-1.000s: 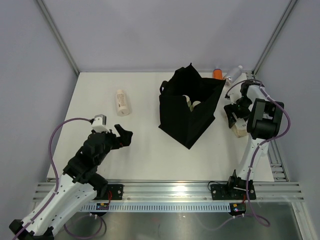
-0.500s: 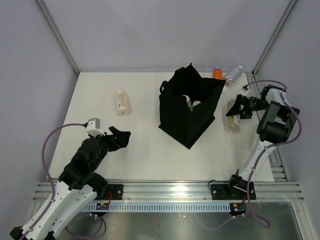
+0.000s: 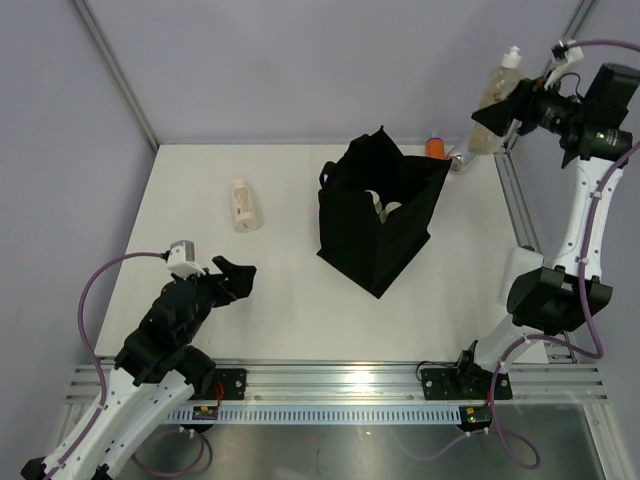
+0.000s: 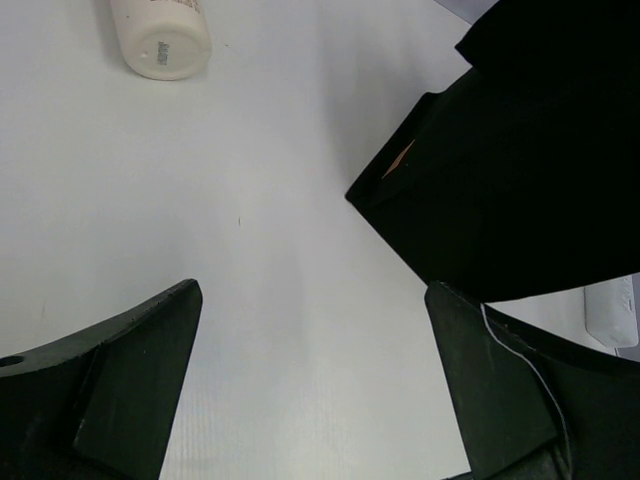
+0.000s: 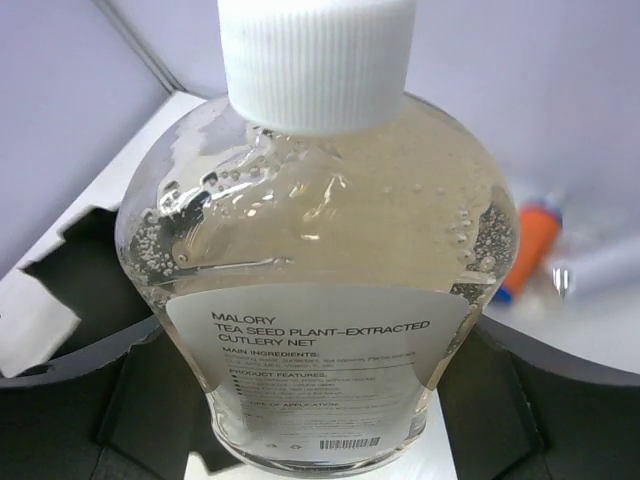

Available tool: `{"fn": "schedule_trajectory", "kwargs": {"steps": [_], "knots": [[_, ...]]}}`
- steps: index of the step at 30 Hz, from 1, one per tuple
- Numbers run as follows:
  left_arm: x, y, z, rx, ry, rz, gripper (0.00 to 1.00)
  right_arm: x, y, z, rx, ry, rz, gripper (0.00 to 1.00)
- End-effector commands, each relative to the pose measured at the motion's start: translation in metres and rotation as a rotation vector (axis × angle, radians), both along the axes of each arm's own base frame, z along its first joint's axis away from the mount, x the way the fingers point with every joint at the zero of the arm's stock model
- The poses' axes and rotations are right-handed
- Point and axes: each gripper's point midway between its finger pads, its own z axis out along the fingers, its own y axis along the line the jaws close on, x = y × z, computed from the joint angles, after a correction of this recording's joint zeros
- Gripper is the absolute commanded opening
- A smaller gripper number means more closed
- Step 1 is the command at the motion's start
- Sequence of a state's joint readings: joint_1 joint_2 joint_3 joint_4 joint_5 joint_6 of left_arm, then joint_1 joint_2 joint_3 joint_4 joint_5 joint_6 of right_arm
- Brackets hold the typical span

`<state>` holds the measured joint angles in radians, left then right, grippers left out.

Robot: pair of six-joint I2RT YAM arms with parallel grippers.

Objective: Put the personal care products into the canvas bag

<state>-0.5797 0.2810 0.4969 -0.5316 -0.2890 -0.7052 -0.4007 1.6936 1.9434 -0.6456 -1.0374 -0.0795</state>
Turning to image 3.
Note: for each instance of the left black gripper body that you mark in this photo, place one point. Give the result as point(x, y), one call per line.
point(210, 294)

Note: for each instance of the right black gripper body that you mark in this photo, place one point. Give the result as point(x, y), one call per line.
point(544, 108)

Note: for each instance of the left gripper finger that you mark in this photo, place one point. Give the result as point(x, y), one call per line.
point(240, 288)
point(227, 268)

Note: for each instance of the amber liquid soap bottle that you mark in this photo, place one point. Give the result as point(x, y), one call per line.
point(502, 81)

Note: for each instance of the green bottle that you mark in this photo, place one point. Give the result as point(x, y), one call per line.
point(376, 201)
point(388, 209)

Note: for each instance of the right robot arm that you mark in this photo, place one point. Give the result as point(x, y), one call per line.
point(549, 297)

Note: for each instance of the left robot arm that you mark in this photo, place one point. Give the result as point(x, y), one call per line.
point(156, 370)

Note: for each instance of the black canvas bag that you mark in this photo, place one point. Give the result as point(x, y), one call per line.
point(353, 240)

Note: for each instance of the clear silver bottle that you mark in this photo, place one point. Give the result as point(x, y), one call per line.
point(461, 157)

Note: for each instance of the cream bottle with label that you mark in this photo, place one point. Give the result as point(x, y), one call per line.
point(245, 214)

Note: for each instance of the orange bottle at back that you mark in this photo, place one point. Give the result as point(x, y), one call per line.
point(435, 148)

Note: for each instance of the white bottle at right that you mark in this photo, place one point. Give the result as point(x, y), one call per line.
point(521, 260)

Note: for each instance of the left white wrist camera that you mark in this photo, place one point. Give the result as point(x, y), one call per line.
point(181, 259)

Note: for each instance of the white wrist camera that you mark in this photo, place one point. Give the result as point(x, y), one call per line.
point(565, 55)
point(181, 259)

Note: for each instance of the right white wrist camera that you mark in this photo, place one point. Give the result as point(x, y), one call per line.
point(565, 55)

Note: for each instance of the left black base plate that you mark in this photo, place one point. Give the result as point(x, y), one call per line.
point(226, 383)

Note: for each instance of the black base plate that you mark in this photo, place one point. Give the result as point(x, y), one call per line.
point(440, 382)
point(226, 383)

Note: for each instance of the right aluminium frame post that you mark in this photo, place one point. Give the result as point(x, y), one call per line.
point(576, 23)

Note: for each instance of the aluminium frame post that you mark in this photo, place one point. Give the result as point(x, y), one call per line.
point(576, 23)
point(101, 46)

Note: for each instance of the white slotted cable duct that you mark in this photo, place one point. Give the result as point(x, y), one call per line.
point(316, 415)

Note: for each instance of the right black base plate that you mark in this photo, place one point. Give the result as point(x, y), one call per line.
point(440, 382)

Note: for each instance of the aluminium rail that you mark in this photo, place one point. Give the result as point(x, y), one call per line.
point(280, 382)

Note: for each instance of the left aluminium frame post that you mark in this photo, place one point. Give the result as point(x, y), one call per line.
point(101, 46)

